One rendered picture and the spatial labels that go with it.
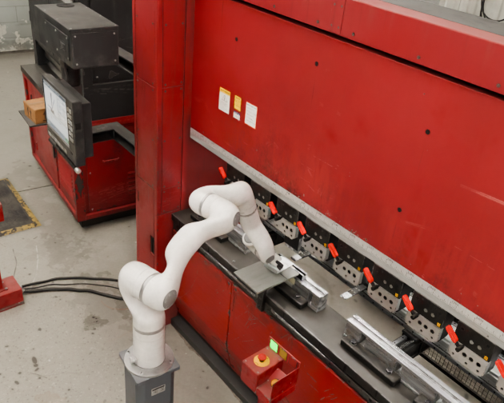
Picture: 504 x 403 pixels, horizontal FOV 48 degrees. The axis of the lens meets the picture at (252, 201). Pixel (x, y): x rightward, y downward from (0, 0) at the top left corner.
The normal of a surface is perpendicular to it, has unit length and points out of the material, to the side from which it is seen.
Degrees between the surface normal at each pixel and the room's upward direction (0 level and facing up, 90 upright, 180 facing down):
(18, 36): 90
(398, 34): 90
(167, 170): 90
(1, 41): 90
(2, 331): 0
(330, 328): 0
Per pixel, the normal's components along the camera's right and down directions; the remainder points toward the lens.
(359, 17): -0.77, 0.26
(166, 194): 0.62, 0.45
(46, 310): 0.09, -0.85
